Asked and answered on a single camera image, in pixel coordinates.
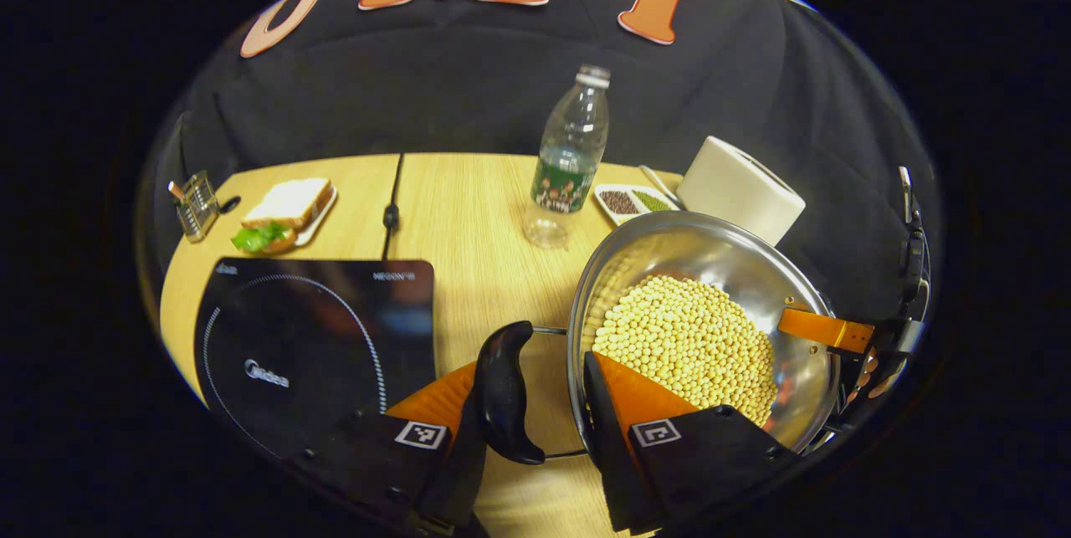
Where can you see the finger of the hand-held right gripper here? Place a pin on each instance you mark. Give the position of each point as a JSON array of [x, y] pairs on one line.
[[824, 329]]

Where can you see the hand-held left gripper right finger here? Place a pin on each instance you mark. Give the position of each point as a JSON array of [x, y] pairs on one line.
[[615, 463]]

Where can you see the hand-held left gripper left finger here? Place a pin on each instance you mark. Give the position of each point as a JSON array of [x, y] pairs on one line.
[[456, 479]]

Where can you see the black induction cooktop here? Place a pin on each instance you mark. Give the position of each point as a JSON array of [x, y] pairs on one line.
[[318, 337]]

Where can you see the pile of soybeans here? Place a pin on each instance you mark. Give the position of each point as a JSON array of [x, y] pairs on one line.
[[686, 337]]

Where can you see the white toaster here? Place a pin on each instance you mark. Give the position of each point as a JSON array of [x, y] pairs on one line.
[[736, 187]]

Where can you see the white divided dish of beans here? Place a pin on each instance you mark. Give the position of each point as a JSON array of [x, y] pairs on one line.
[[632, 202]]

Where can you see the clear plastic water bottle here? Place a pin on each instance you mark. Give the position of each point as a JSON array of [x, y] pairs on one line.
[[569, 161]]

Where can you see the sandwich with lettuce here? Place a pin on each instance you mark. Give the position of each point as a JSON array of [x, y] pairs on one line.
[[284, 207]]

